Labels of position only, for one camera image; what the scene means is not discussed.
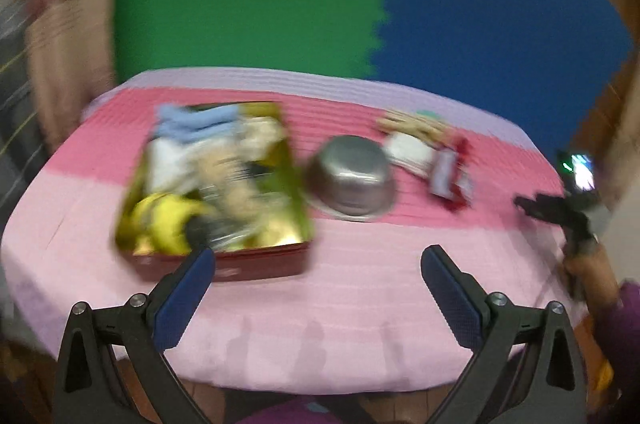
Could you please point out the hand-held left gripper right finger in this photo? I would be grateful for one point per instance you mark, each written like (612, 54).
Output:
(452, 299)

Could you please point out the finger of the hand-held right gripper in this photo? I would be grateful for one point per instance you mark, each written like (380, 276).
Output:
(542, 206)

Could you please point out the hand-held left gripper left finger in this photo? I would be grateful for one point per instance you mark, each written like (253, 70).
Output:
(182, 299)

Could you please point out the silver foil packet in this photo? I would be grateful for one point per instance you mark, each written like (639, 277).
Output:
(235, 231)

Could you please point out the yellow banana toy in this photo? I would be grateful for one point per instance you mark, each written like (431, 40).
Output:
(160, 216)

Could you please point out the red tin box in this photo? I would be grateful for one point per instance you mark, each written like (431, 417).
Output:
(260, 261)

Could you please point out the white socks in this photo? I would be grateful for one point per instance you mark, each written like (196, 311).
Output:
(165, 164)

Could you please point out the light blue towel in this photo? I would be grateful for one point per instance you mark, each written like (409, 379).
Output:
(195, 122)

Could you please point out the person's right hand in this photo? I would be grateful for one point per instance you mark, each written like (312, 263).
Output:
(595, 274)

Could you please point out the wooden wardrobe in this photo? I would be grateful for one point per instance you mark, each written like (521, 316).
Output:
(607, 114)

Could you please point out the red scrunchie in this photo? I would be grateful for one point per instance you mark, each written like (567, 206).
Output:
(464, 149)

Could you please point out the green fluffy cloth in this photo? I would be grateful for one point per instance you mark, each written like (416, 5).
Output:
(431, 116)

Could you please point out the pale blue printed cloth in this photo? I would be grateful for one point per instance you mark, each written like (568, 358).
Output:
(407, 152)

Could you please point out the stainless steel bowl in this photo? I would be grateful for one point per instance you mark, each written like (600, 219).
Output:
(350, 179)

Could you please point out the blue foam mat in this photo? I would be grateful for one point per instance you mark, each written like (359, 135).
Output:
(500, 29)

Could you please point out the grey plaid cloth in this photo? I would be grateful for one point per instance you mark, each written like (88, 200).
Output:
(17, 94)

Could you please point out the beige patterned curtain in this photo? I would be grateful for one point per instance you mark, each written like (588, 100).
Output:
(70, 29)

